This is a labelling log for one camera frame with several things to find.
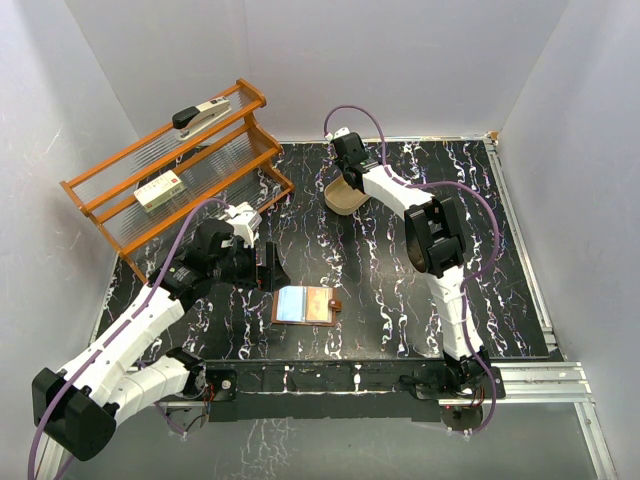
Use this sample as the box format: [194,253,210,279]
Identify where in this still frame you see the brown leather card holder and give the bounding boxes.
[272,286,342,327]

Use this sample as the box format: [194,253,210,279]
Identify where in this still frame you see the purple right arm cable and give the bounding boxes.
[322,104,501,435]

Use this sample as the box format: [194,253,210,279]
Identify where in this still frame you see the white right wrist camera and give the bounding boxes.
[325,127,350,142]

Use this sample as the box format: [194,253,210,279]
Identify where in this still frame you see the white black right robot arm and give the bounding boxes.
[327,128,497,397]

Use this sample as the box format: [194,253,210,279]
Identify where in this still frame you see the black white stapler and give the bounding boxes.
[172,96,232,142]

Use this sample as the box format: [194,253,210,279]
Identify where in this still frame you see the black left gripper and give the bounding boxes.
[210,238,290,292]

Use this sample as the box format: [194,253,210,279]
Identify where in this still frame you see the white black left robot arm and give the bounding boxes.
[31,220,291,461]

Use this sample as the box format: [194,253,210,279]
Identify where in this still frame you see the beige oval tray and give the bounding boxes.
[324,176,370,216]

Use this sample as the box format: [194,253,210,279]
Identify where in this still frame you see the orange card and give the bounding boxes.
[305,287,332,323]

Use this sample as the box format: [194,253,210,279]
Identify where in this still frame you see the white red staples box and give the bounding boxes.
[134,170,184,213]

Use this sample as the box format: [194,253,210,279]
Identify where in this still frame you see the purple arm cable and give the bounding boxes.
[26,197,236,480]
[322,104,501,435]

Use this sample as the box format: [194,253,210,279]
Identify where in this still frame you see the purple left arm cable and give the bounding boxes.
[26,197,236,480]

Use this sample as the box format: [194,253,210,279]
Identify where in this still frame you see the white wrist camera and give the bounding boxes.
[325,127,350,142]
[222,202,262,248]

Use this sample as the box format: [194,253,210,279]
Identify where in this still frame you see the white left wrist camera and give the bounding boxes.
[222,202,262,248]

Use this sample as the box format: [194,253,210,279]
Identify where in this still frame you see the orange wooden shelf rack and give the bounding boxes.
[61,79,294,281]

